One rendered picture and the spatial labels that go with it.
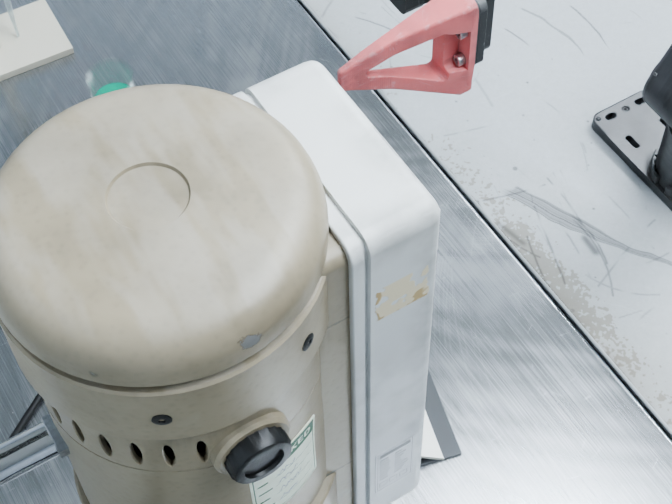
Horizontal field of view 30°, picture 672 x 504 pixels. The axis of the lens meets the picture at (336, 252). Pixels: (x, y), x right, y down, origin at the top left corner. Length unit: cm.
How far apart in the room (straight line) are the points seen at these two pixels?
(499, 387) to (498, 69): 35
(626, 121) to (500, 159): 12
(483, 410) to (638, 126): 33
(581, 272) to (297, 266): 77
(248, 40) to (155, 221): 92
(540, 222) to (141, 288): 81
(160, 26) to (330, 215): 93
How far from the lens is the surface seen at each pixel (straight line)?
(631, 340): 107
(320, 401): 43
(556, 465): 101
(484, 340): 105
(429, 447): 99
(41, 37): 129
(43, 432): 43
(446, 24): 67
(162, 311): 34
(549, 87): 123
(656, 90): 107
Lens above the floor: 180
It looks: 55 degrees down
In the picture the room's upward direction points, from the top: 2 degrees counter-clockwise
